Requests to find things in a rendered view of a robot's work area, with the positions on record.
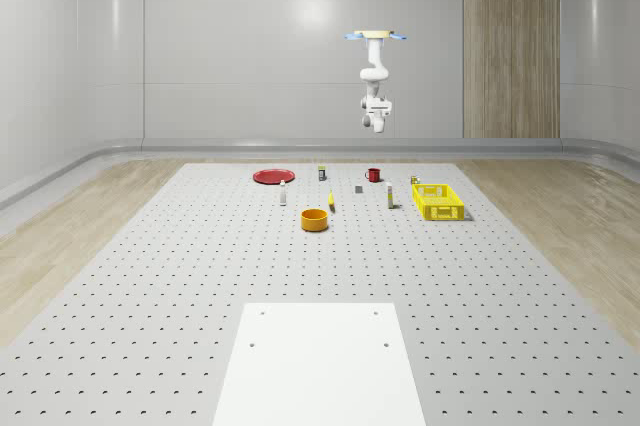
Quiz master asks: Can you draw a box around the yellow basket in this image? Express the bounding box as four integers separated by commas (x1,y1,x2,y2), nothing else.
410,183,466,222

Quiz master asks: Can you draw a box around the white board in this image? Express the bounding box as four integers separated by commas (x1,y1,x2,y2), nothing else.
211,301,429,426

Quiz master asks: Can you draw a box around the yellow bowl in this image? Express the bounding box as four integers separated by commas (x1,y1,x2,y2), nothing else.
300,208,330,234

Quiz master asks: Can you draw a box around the red plate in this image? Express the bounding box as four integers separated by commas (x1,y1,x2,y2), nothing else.
252,168,297,187

